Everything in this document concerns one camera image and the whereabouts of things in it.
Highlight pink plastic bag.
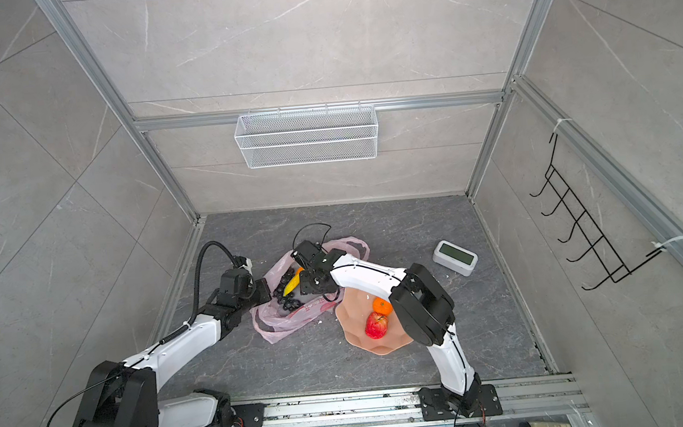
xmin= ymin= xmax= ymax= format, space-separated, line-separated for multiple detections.
xmin=251 ymin=251 xmax=345 ymax=345

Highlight pink scalloped bowl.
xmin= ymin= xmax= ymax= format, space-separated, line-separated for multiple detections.
xmin=336 ymin=288 xmax=413 ymax=356

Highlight orange fake tangerine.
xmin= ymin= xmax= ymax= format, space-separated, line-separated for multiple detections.
xmin=372 ymin=298 xmax=393 ymax=316

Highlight red fake strawberry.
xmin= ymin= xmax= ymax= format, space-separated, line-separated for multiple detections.
xmin=365 ymin=312 xmax=389 ymax=341

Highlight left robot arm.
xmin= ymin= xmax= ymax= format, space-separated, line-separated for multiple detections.
xmin=72 ymin=267 xmax=270 ymax=427

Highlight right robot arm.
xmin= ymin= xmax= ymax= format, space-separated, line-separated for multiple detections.
xmin=291 ymin=240 xmax=483 ymax=417

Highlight yellow fake banana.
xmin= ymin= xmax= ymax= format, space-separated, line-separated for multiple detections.
xmin=283 ymin=268 xmax=303 ymax=296

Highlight dark fake grapes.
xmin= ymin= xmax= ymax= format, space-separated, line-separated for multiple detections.
xmin=272 ymin=267 xmax=304 ymax=316

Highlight white digital timer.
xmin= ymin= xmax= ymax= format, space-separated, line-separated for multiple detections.
xmin=432 ymin=240 xmax=479 ymax=277

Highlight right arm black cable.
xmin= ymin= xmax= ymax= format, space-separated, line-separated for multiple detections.
xmin=289 ymin=220 xmax=336 ymax=252

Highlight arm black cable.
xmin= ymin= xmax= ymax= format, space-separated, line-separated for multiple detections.
xmin=183 ymin=238 xmax=243 ymax=323
xmin=289 ymin=220 xmax=336 ymax=252

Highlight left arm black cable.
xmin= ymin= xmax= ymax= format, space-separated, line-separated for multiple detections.
xmin=183 ymin=238 xmax=243 ymax=323

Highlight white wire mesh basket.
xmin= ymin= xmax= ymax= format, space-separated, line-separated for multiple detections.
xmin=234 ymin=105 xmax=379 ymax=169

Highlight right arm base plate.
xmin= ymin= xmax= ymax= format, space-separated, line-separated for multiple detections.
xmin=417 ymin=383 xmax=503 ymax=421

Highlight black wire hook rack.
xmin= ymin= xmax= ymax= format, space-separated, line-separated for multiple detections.
xmin=529 ymin=134 xmax=667 ymax=292

